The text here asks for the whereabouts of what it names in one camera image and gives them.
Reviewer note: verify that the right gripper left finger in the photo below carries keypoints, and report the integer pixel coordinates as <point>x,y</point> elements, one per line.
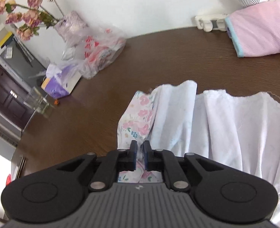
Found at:
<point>58,191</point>

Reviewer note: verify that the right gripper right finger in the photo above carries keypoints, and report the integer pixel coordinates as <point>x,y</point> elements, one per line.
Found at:
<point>221,192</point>

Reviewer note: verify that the pink floral ruffled garment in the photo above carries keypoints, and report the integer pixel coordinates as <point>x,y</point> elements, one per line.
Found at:
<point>240,132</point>

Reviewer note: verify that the clear drinking glass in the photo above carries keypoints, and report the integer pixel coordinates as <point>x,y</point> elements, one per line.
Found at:
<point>36,101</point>

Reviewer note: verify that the purple tissue pack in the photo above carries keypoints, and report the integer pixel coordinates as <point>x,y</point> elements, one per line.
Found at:
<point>61,79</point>

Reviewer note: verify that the grey refrigerator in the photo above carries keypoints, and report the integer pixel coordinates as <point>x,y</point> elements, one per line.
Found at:
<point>20,63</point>

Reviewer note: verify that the clear printed plastic bag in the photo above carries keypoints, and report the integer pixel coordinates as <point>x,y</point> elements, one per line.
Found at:
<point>93,48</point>

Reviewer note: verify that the white socket adapter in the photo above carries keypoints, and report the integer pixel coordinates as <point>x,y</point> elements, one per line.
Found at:
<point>211,22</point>

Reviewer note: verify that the folded pink towel cloth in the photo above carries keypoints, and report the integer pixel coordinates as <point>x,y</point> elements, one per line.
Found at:
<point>255,30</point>

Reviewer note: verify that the pink artificial flower bouquet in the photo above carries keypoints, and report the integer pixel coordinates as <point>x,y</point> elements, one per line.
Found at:
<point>31,16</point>

